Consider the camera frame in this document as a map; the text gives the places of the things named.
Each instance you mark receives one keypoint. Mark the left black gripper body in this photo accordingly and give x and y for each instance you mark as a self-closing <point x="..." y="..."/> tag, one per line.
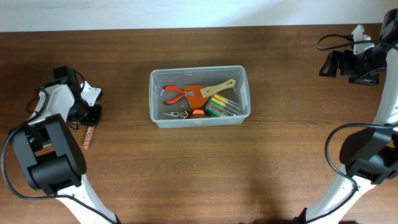
<point x="86" y="115"/>

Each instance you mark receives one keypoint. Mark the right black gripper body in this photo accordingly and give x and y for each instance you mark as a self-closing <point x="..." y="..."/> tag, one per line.
<point x="363" y="68"/>

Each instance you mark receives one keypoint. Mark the red socket bit rail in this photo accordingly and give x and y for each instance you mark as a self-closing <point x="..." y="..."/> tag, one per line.
<point x="88" y="137"/>

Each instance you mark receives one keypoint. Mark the orange black needle-nose pliers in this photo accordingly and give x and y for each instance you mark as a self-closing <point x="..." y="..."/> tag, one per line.
<point x="188" y="114"/>

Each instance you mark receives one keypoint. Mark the red handled cutting pliers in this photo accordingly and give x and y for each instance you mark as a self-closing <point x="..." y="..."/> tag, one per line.
<point x="180" y="94"/>

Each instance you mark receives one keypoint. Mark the orange scraper wooden handle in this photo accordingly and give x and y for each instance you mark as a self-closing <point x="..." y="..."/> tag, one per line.
<point x="202" y="93"/>

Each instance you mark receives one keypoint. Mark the colourful screwdriver set case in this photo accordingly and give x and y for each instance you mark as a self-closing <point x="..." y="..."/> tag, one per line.
<point x="222" y="107"/>

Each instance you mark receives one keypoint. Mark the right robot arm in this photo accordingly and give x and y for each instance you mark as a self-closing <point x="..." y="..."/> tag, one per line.
<point x="362" y="155"/>

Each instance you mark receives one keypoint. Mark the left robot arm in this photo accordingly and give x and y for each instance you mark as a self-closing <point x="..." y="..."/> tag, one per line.
<point x="49" y="156"/>

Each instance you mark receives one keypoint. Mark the clear plastic container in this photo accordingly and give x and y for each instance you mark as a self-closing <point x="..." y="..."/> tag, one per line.
<point x="204" y="76"/>

